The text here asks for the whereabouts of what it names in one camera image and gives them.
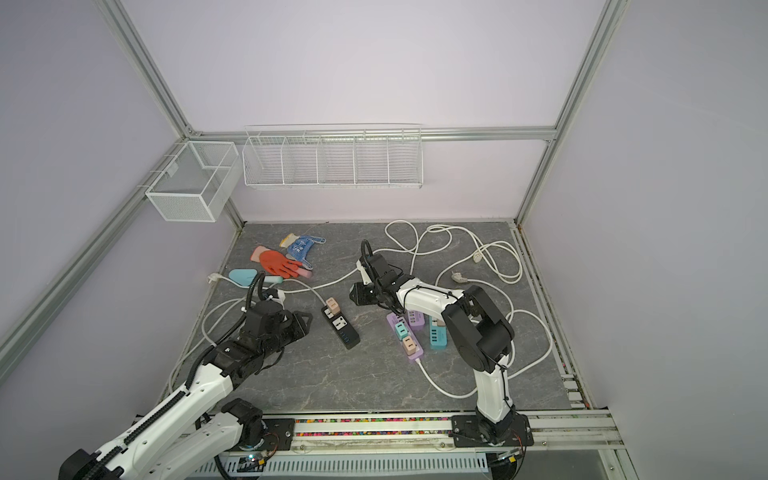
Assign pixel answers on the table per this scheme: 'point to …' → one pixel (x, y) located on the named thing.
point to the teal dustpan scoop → (246, 276)
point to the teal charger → (401, 330)
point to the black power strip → (342, 328)
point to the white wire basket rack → (333, 155)
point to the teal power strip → (438, 335)
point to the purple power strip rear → (416, 319)
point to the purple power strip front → (391, 320)
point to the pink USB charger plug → (333, 304)
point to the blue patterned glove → (298, 247)
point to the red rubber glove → (278, 264)
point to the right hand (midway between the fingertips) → (353, 296)
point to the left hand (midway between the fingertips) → (310, 321)
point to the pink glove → (255, 256)
